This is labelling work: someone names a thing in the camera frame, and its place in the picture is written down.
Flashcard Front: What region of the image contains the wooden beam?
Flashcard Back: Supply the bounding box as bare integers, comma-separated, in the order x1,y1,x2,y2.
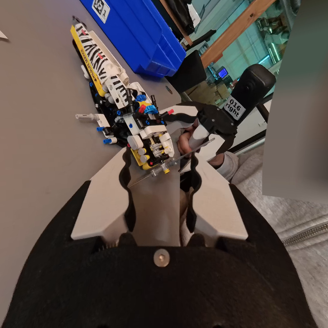
200,0,278,68

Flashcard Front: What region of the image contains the zebra-striped lego helicopter model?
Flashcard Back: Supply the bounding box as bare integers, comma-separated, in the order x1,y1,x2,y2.
70,23,216,189

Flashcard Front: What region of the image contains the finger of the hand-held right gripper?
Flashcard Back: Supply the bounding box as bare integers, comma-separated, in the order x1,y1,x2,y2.
179,135,226,172
158,105,200,137

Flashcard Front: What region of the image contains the person's right forearm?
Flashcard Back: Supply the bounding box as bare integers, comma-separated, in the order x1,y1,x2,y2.
211,146,265,195

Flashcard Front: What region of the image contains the person's grey hoodie torso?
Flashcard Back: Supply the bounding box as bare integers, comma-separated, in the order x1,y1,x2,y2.
179,164,328,326

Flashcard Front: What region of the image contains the silver ventilation duct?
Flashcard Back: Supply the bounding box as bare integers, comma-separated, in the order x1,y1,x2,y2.
256,14,292,64

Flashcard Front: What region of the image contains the black chair backrest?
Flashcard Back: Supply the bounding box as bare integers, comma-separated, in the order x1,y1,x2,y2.
167,50,207,93

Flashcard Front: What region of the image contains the blue plastic storage bin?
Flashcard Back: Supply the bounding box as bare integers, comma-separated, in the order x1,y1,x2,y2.
79,0,187,77

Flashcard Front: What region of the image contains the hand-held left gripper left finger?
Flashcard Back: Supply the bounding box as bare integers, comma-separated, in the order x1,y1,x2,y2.
71,148,135,246

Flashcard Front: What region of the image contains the person's right hand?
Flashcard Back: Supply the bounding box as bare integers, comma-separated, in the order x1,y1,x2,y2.
177,122,226,167

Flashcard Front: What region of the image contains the brown cardboard box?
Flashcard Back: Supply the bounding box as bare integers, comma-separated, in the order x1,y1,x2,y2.
184,82,232,106

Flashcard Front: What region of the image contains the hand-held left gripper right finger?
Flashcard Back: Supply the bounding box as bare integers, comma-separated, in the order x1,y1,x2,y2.
186,152,248,246

